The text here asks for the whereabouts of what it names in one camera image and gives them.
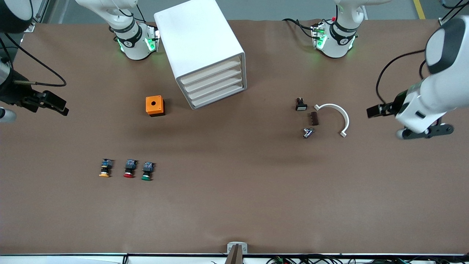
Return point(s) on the white curved plastic clamp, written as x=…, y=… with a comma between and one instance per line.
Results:
x=331, y=105

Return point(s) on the aluminium corner bracket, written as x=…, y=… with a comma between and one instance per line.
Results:
x=442, y=22

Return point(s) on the grey table edge bracket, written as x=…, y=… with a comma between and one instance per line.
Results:
x=237, y=245

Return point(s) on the aluminium frame post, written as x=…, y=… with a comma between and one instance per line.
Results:
x=39, y=11

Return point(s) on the yellow push button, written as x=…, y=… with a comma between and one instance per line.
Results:
x=106, y=168

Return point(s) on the brown angled bar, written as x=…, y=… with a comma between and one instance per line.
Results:
x=234, y=256

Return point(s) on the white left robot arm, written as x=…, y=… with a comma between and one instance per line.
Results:
x=436, y=95

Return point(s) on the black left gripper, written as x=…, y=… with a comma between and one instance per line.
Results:
x=398, y=101

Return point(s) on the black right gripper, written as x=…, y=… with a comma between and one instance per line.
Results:
x=14, y=93

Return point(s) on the brown terminal block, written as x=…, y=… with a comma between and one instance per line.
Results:
x=314, y=118

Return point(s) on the red push button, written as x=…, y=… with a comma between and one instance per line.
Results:
x=129, y=168

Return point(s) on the small metal connector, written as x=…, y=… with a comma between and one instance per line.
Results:
x=308, y=132

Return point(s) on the orange button box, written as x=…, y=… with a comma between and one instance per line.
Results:
x=154, y=104

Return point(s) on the green push button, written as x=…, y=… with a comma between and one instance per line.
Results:
x=147, y=171

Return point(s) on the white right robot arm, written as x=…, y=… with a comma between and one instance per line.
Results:
x=132, y=44

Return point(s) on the black white rectangular switch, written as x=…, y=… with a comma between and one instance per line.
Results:
x=301, y=105

